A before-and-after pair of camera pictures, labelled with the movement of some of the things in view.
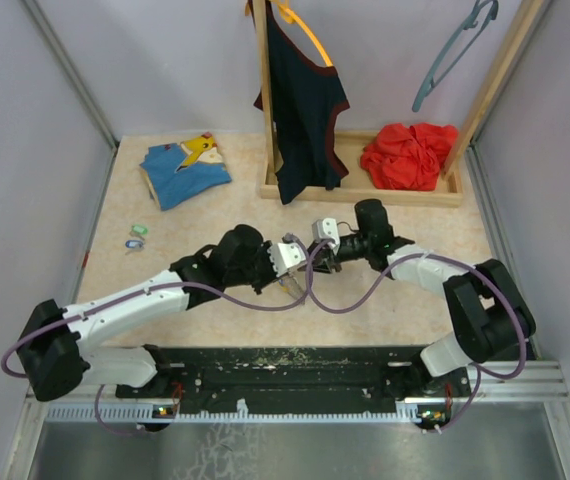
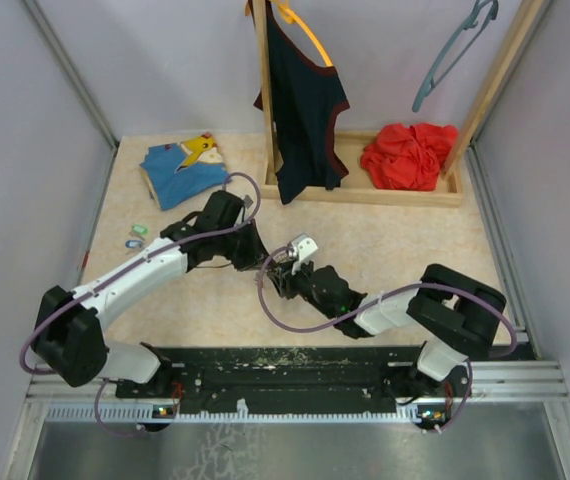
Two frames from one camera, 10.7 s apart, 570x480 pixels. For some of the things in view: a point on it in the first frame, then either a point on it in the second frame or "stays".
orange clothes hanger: [291, 17] stays
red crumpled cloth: [409, 157] stays
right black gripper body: [353, 247] to [292, 285]
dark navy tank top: [303, 93] stays
